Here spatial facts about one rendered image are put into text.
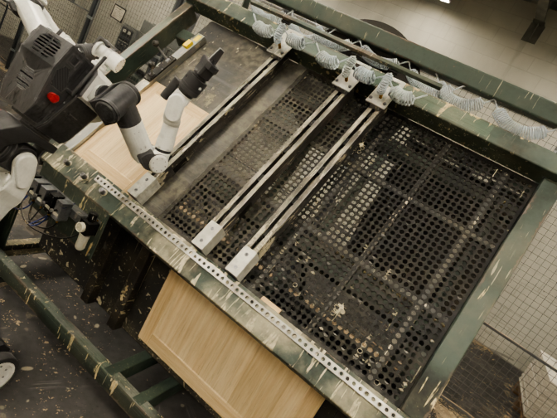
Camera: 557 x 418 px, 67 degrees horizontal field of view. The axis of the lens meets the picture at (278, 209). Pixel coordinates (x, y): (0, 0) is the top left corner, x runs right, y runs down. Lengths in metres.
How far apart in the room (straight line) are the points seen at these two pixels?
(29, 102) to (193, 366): 1.29
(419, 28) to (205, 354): 5.92
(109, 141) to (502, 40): 5.64
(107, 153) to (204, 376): 1.15
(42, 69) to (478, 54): 5.91
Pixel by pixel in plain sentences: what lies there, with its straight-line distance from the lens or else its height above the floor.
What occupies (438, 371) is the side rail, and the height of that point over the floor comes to 1.06.
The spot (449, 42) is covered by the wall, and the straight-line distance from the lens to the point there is 6.90.
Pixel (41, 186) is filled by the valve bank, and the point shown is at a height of 0.76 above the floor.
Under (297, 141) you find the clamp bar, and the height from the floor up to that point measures 1.46.
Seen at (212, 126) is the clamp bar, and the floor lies 1.32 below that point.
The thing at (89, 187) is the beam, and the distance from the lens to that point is 2.10.
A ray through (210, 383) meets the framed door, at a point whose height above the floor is 0.34.
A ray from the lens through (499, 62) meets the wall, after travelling 6.75.
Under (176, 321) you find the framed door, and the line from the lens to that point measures 2.12.
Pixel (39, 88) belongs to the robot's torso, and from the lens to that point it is 1.67.
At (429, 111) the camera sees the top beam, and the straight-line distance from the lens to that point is 2.05.
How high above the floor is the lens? 1.59
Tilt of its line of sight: 13 degrees down
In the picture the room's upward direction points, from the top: 29 degrees clockwise
